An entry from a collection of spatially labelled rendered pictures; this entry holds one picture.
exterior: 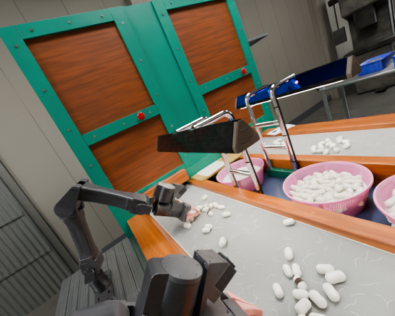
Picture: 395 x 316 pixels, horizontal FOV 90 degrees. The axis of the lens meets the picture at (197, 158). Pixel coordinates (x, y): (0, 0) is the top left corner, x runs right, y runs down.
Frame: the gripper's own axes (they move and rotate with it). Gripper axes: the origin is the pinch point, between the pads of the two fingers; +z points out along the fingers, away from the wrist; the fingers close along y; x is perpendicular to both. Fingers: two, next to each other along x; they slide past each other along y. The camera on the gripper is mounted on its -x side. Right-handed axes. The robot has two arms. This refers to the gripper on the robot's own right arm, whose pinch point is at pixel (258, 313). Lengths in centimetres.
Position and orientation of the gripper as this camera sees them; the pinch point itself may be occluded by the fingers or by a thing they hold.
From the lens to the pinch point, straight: 45.5
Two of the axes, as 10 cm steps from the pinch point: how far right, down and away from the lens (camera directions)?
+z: 8.6, 2.0, 4.7
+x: -2.0, 9.8, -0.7
